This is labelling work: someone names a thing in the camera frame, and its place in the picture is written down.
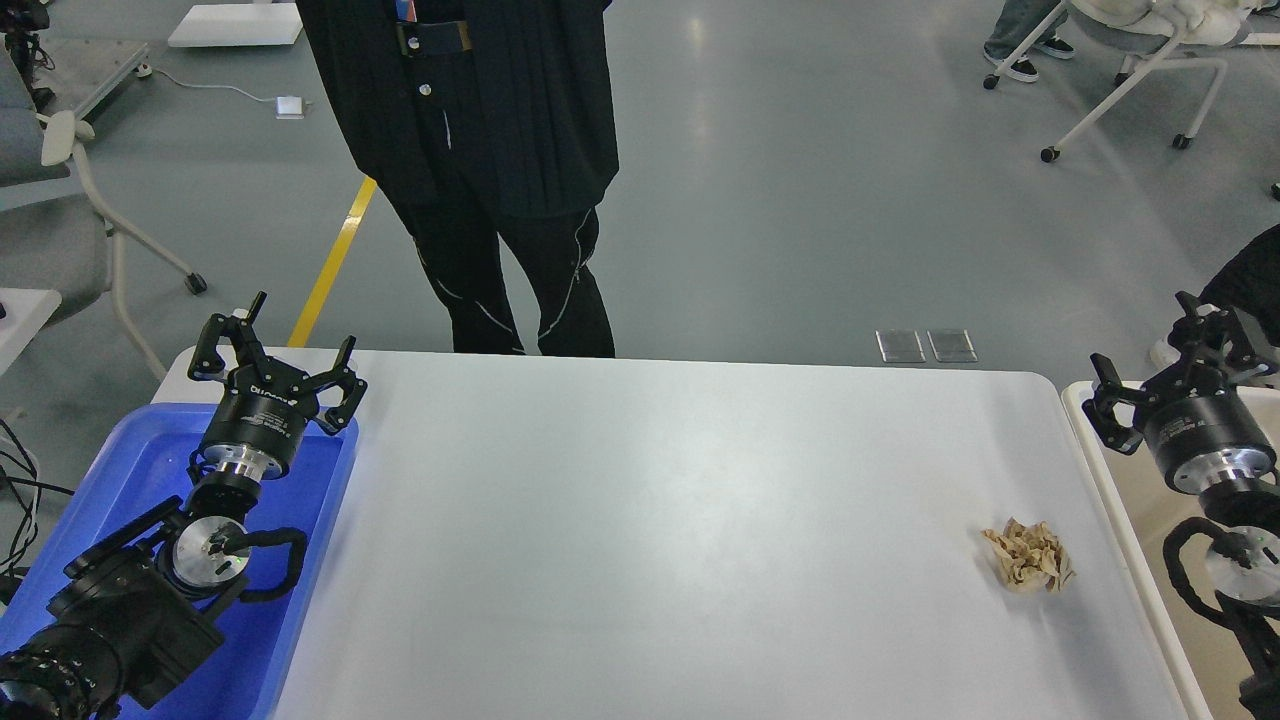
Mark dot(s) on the person in black clothes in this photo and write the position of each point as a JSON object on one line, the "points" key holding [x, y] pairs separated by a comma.
{"points": [[488, 125]]}

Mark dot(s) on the person leg right edge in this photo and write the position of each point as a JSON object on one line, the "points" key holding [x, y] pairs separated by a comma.
{"points": [[1249, 282]]}

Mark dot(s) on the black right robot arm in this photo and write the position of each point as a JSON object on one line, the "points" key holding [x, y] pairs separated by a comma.
{"points": [[1225, 505]]}

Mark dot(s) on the grey office chair left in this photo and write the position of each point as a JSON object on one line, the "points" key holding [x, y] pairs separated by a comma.
{"points": [[73, 244]]}

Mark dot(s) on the white plastic bin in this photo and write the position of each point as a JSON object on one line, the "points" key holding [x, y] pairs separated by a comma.
{"points": [[1206, 660]]}

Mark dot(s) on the white office chair right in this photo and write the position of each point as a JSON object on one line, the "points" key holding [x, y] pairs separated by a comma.
{"points": [[1152, 35]]}

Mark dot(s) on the metal floor plate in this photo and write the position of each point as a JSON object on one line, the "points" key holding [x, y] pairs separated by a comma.
{"points": [[952, 346], [900, 346]]}

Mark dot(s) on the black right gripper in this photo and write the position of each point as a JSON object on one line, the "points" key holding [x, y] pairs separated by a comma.
{"points": [[1196, 425]]}

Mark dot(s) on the white side table corner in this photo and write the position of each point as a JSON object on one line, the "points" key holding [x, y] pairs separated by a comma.
{"points": [[25, 313]]}

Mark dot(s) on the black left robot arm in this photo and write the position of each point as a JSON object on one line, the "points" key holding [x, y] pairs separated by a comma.
{"points": [[138, 614]]}

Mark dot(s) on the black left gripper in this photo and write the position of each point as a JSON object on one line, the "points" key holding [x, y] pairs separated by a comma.
{"points": [[258, 420]]}

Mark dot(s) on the brown paper ball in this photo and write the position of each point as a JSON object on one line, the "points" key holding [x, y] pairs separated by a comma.
{"points": [[1030, 558]]}

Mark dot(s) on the left metal floor plate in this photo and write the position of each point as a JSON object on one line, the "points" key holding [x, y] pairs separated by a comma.
{"points": [[900, 346]]}

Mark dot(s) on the white flat board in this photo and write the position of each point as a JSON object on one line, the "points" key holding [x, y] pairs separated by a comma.
{"points": [[238, 25]]}

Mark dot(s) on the right metal floor plate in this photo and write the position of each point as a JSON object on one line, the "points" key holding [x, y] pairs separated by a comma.
{"points": [[952, 346]]}

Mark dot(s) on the white power adapter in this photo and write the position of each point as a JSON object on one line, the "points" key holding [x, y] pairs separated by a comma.
{"points": [[290, 107]]}

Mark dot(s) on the seated person far right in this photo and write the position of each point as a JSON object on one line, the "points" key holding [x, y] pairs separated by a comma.
{"points": [[1014, 25]]}

